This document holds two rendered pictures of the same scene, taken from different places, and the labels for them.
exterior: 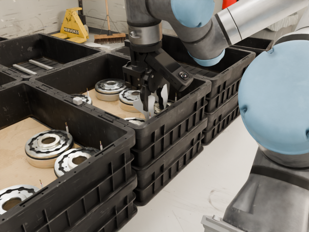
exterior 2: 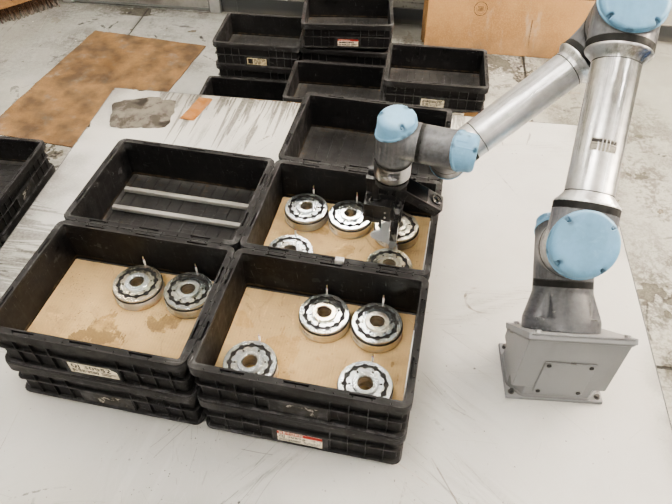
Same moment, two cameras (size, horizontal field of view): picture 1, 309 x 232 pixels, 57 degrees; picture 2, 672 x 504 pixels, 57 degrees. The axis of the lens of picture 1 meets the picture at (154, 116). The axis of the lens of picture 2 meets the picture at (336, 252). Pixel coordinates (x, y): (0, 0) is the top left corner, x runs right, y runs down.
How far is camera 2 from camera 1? 0.85 m
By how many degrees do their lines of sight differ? 26
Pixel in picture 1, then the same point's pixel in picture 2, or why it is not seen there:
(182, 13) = (461, 167)
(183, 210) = (451, 325)
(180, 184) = (431, 299)
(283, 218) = (576, 314)
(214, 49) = not seen: hidden behind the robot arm
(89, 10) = not seen: outside the picture
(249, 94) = (561, 252)
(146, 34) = (403, 175)
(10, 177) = (315, 362)
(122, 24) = not seen: outside the picture
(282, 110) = (584, 260)
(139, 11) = (401, 159)
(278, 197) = (569, 300)
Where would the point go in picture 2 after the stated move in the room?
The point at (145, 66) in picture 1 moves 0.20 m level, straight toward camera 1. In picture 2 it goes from (392, 199) to (449, 261)
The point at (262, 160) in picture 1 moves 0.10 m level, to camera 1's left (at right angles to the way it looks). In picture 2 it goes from (547, 274) to (505, 292)
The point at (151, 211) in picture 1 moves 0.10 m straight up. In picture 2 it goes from (425, 339) to (430, 311)
